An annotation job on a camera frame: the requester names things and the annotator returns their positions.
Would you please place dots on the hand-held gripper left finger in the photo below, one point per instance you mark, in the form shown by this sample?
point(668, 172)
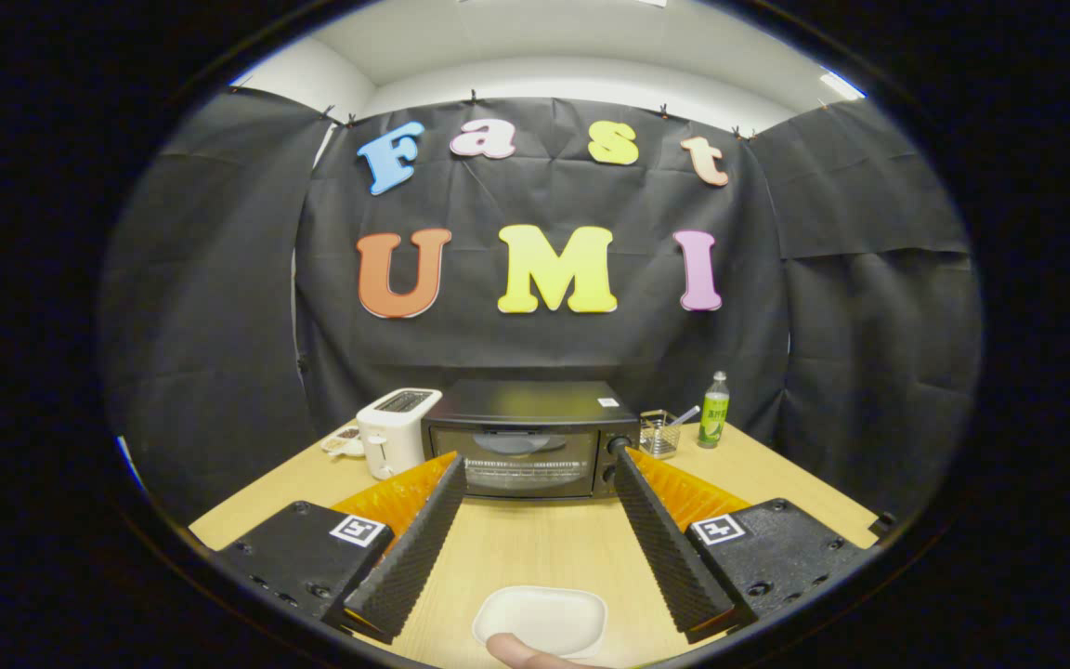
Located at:
point(419, 548)

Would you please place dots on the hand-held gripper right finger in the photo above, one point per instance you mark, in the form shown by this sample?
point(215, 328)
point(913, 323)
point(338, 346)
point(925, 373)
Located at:
point(660, 544)

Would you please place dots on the black toaster oven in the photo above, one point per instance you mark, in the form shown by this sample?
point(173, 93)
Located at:
point(526, 404)

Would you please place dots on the white pop-up toaster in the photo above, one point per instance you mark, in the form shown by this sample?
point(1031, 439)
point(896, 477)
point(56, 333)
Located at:
point(391, 437)

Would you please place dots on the striped straw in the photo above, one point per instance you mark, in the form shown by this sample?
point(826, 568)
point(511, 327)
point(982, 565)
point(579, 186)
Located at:
point(685, 415)

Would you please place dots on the small white snack dish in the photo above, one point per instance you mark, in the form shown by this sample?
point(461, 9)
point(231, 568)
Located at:
point(343, 441)

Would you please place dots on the white rectangular plate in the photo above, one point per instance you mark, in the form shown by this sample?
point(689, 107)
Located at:
point(544, 613)

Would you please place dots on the green drink bottle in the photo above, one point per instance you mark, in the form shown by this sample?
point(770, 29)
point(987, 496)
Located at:
point(713, 418)

